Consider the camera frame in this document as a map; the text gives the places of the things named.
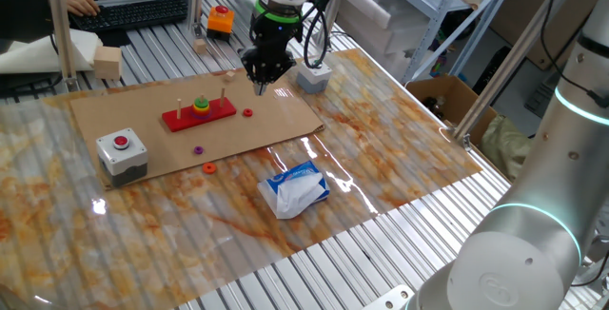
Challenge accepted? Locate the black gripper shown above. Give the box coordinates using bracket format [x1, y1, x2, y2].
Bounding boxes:
[240, 16, 305, 97]

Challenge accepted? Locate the red Hanoi base with pegs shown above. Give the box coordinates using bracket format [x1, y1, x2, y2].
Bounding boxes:
[161, 87, 238, 133]

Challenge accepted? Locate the large wooden block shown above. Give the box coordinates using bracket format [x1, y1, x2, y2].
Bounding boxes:
[92, 46, 124, 82]

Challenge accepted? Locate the person's bare hand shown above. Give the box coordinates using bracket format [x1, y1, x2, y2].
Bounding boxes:
[65, 0, 102, 18]

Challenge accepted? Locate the green push button box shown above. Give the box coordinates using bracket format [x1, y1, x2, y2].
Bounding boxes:
[296, 60, 333, 95]

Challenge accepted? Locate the orange emergency stop box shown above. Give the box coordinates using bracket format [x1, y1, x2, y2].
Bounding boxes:
[206, 4, 236, 43]

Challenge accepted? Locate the blue white tissue pack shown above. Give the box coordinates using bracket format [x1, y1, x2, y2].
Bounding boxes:
[257, 160, 331, 221]

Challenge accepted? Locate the brown cardboard sheet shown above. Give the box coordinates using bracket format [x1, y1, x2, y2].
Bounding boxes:
[69, 64, 326, 191]

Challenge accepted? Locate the black computer keyboard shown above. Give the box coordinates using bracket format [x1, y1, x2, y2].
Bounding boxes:
[69, 0, 190, 33]

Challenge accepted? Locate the red push button box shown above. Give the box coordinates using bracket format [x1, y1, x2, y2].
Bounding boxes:
[95, 127, 149, 189]

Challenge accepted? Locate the marble pattern plastic mat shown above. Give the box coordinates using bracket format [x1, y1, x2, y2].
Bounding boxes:
[0, 48, 483, 310]

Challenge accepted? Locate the open cardboard box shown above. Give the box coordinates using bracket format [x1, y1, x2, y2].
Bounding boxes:
[404, 74, 499, 135]

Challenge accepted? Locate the white cloth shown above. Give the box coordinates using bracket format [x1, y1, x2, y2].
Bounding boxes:
[0, 28, 104, 74]

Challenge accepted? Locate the olive green bag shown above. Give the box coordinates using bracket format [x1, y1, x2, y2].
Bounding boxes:
[479, 114, 535, 183]

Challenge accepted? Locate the black monitor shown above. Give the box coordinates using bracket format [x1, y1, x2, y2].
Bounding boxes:
[0, 0, 56, 43]

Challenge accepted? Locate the brown wooden cabinet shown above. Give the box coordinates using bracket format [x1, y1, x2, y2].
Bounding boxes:
[484, 0, 605, 71]

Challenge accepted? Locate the thick black cable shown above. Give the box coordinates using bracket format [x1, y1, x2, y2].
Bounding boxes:
[302, 0, 356, 69]

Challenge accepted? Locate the aluminium frame post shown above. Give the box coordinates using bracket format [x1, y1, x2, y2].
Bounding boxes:
[451, 0, 600, 152]
[43, 0, 80, 93]
[187, 0, 206, 38]

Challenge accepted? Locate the pale metal shelf frame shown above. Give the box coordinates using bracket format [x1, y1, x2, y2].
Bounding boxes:
[365, 0, 501, 86]

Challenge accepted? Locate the medium black cable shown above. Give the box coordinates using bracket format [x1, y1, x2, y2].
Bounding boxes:
[540, 0, 609, 109]

